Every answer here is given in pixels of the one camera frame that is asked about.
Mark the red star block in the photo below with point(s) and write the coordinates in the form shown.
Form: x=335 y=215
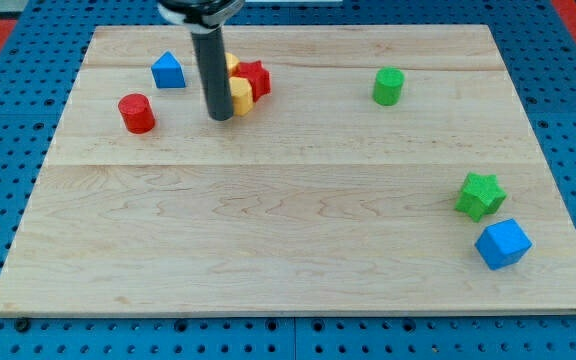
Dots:
x=258 y=77

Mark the yellow hexagon block front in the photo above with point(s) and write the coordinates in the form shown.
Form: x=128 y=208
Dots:
x=241 y=95

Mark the red cylinder block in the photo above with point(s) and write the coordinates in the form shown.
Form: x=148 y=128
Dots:
x=136 y=113

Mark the blue cube block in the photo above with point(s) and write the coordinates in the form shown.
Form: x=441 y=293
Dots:
x=503 y=244

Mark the robot arm end black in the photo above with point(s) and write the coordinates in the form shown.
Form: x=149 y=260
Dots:
x=208 y=14

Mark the green star block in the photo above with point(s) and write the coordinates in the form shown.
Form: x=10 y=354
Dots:
x=479 y=195

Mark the blue triangle block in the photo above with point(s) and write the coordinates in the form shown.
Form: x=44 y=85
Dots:
x=167 y=72

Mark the wooden board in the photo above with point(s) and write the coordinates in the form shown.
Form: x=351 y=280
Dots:
x=318 y=202

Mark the green cylinder block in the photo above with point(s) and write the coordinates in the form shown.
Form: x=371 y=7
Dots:
x=388 y=86

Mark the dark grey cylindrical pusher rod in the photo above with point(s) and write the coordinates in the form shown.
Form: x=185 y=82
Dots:
x=214 y=75

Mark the yellow block rear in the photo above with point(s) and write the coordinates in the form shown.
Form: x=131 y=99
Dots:
x=232 y=64

